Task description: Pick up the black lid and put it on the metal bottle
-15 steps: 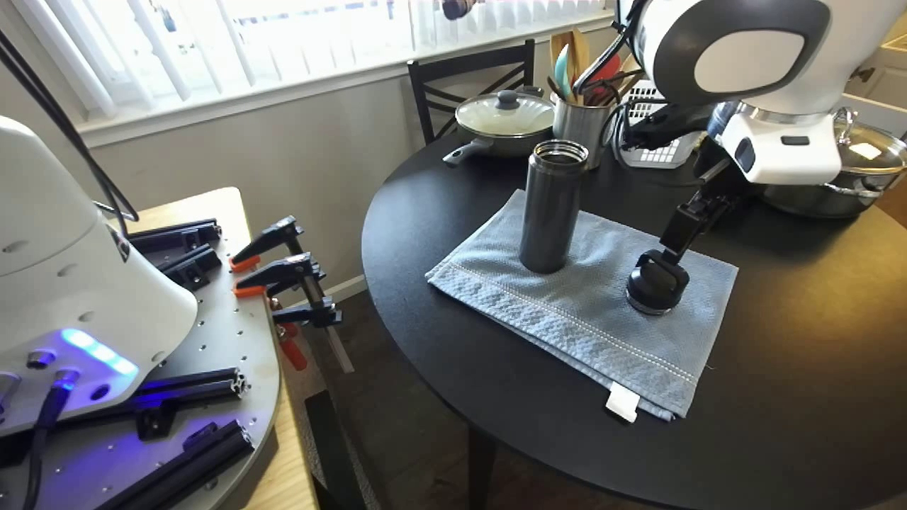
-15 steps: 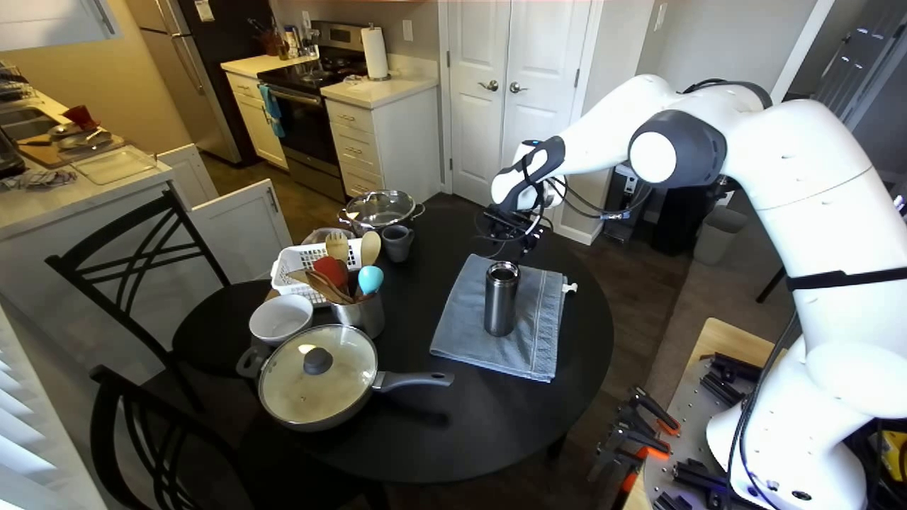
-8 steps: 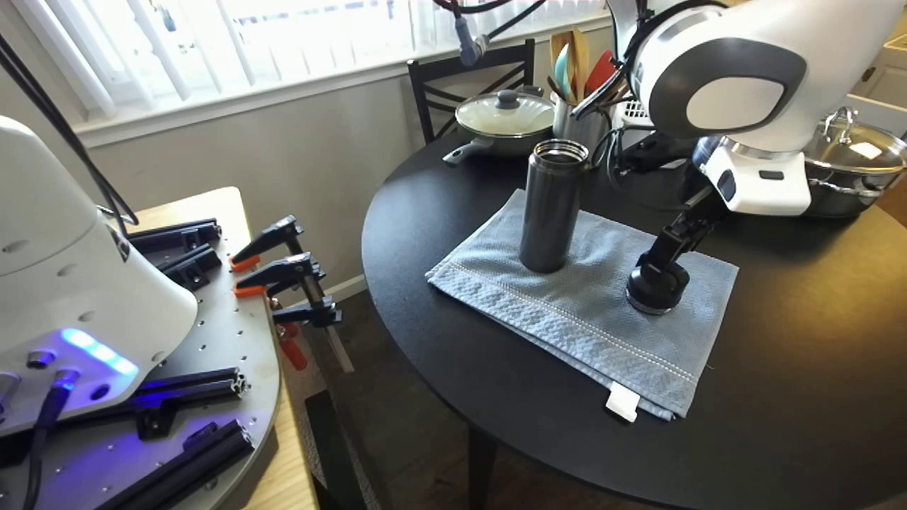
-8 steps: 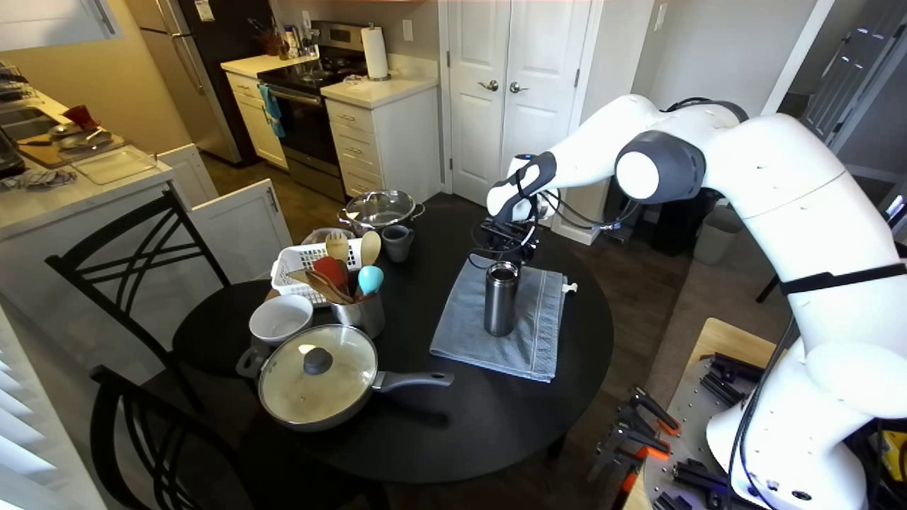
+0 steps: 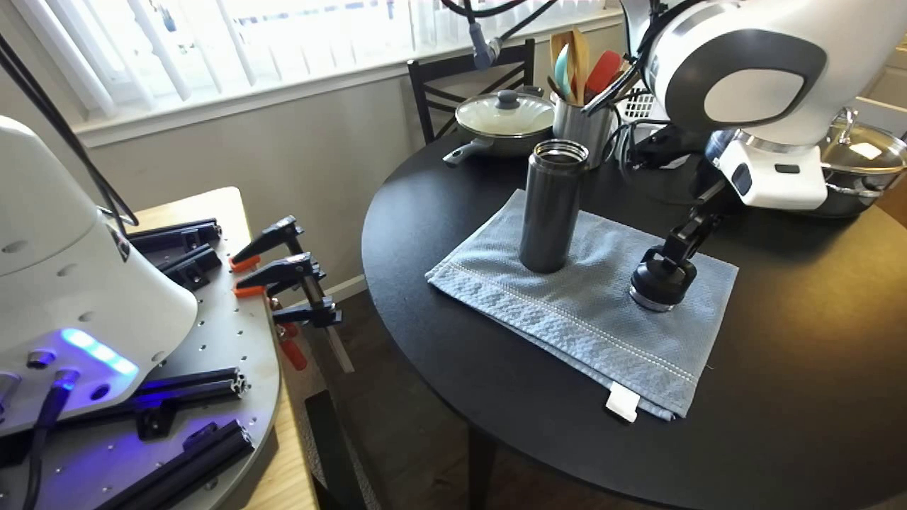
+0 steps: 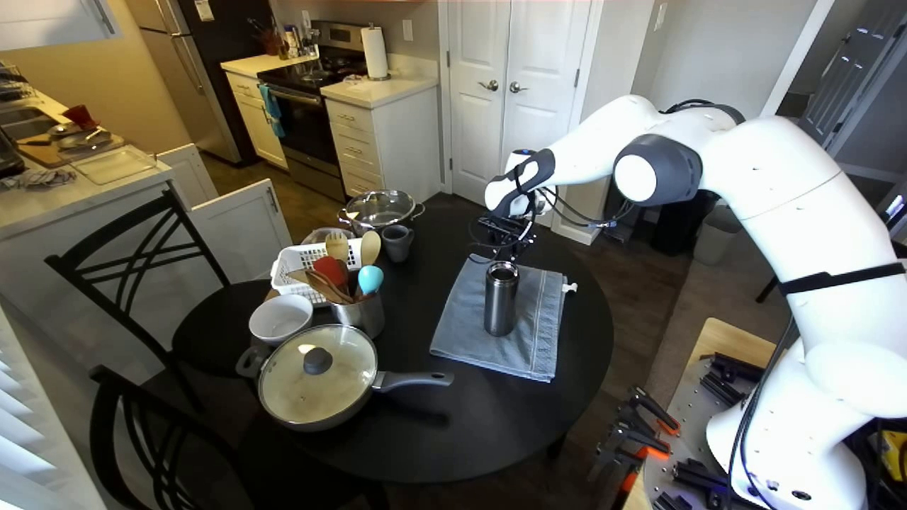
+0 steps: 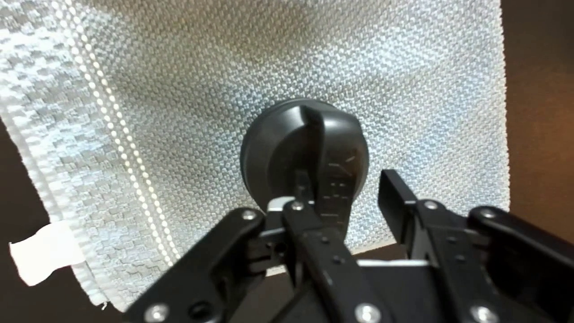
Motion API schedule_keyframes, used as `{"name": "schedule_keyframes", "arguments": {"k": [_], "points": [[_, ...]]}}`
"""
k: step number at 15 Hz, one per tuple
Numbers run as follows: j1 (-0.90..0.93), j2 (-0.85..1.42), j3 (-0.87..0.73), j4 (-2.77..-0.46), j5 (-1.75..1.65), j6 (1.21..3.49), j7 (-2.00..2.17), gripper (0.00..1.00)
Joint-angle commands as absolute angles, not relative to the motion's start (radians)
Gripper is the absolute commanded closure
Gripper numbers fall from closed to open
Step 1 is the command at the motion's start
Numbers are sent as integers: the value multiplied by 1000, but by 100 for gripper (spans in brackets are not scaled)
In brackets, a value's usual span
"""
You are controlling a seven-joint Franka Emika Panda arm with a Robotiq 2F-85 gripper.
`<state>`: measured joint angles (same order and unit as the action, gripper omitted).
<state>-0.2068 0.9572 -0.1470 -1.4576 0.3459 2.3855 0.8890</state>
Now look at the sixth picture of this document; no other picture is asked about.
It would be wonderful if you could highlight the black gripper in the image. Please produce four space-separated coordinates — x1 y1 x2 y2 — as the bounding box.
476 211 545 274

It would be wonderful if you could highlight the dark cylindrical cup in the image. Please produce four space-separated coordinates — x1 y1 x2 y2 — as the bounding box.
484 257 522 284

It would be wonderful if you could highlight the metal pot with glass lid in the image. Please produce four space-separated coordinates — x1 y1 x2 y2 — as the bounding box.
337 186 424 237

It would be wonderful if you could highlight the glass pan lid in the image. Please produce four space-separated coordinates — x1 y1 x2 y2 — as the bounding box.
259 322 379 427

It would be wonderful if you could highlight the light blue folded towel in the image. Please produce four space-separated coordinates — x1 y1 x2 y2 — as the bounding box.
429 252 582 384

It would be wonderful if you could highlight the gray cup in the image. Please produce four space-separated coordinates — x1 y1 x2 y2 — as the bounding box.
379 220 416 265

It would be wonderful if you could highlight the white door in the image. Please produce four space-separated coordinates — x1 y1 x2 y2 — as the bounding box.
504 0 592 165
442 0 514 206

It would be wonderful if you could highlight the metal utensil holder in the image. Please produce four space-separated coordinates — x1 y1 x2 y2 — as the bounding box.
334 289 388 340

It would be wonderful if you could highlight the gray frying pan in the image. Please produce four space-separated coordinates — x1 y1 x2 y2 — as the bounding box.
233 320 457 434

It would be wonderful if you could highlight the round black table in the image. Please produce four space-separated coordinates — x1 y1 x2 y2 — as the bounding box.
171 193 619 488

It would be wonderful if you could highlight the white kitchen cabinet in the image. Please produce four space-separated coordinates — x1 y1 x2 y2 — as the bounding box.
320 74 444 203
219 51 320 172

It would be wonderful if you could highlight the red spatula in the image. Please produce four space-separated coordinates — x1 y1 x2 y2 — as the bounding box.
308 252 355 294

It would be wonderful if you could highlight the black trash can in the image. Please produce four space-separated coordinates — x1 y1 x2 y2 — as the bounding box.
646 186 719 257

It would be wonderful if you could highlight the small gray bin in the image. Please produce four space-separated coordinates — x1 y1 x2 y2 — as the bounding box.
692 200 749 265

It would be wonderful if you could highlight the wooden workbench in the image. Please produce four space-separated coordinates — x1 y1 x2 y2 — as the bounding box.
620 316 783 510

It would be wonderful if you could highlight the white mug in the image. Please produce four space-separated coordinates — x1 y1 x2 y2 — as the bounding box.
247 291 315 346

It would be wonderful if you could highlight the stainless steel stove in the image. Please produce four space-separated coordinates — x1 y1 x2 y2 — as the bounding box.
259 20 365 203

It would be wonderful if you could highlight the paper towel roll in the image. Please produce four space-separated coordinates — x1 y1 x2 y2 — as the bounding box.
359 22 392 81

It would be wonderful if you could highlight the white panel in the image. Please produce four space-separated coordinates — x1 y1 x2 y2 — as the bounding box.
188 177 296 286

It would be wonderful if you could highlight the blue hanging dish towel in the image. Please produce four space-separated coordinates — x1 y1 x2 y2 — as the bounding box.
259 81 287 138

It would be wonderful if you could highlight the stainless steel refrigerator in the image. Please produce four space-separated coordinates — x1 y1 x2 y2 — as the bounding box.
121 0 243 165

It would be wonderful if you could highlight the black metal chair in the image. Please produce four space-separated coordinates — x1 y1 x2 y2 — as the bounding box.
87 366 287 510
43 182 236 366

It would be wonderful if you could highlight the yellow black tool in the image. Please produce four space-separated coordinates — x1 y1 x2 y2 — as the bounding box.
869 427 907 496

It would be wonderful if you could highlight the red cup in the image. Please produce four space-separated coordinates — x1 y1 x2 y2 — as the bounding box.
65 101 100 133

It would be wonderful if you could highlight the white kitchen counter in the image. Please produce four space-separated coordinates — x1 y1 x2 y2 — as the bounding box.
0 87 220 379

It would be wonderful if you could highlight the wooden cutting board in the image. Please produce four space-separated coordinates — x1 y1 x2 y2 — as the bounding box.
16 128 125 169

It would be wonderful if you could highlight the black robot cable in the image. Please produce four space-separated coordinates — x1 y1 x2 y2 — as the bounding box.
534 182 620 235

